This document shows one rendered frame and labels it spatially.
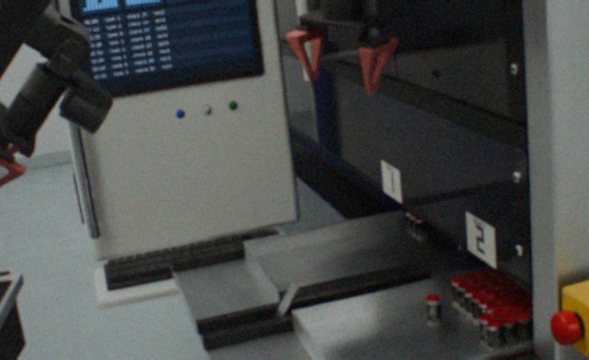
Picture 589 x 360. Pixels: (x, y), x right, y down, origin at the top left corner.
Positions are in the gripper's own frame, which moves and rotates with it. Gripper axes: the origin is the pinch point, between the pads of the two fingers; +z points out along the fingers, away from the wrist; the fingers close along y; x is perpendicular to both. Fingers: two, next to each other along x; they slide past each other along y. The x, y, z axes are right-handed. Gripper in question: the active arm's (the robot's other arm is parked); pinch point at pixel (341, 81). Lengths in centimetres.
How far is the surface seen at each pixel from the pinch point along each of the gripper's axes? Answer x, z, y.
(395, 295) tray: -6.5, 36.1, -5.7
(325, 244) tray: -24, 44, 21
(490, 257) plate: -5.6, 23.4, -21.7
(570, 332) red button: 10.5, 19.7, -39.4
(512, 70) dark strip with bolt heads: -2.9, -5.2, -23.7
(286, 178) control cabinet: -47, 46, 49
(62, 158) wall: -252, 211, 434
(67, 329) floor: -75, 165, 192
